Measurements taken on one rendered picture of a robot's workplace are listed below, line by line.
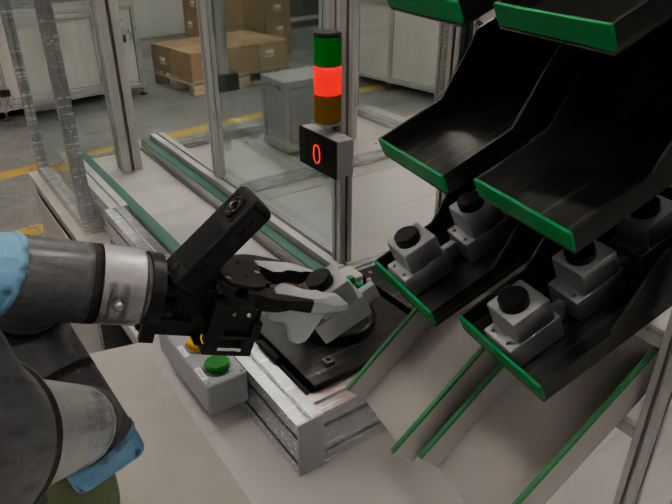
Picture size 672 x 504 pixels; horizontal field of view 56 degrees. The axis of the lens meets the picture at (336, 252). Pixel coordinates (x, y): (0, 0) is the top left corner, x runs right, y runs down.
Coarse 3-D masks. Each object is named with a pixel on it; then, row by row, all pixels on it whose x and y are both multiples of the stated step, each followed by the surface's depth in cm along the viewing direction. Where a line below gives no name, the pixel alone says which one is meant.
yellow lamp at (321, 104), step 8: (320, 96) 111; (336, 96) 111; (320, 104) 111; (328, 104) 111; (336, 104) 112; (320, 112) 112; (328, 112) 112; (336, 112) 112; (320, 120) 113; (328, 120) 112; (336, 120) 113
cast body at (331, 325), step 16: (320, 272) 69; (336, 272) 69; (304, 288) 70; (320, 288) 68; (336, 288) 68; (352, 288) 69; (368, 288) 72; (352, 304) 69; (320, 320) 69; (336, 320) 69; (352, 320) 70; (320, 336) 71; (336, 336) 70
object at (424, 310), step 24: (456, 192) 80; (528, 240) 71; (384, 264) 80; (456, 264) 76; (480, 264) 75; (504, 264) 71; (432, 288) 75; (456, 288) 73; (480, 288) 71; (432, 312) 69
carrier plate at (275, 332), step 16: (384, 304) 114; (384, 320) 110; (400, 320) 110; (272, 336) 106; (368, 336) 106; (384, 336) 106; (288, 352) 102; (304, 352) 102; (320, 352) 102; (336, 352) 102; (352, 352) 102; (368, 352) 102; (288, 368) 101; (304, 368) 98; (320, 368) 98; (336, 368) 98; (352, 368) 98; (304, 384) 97; (320, 384) 95
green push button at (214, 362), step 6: (210, 360) 100; (216, 360) 100; (222, 360) 100; (228, 360) 100; (210, 366) 98; (216, 366) 98; (222, 366) 98; (228, 366) 99; (210, 372) 98; (216, 372) 98; (222, 372) 98
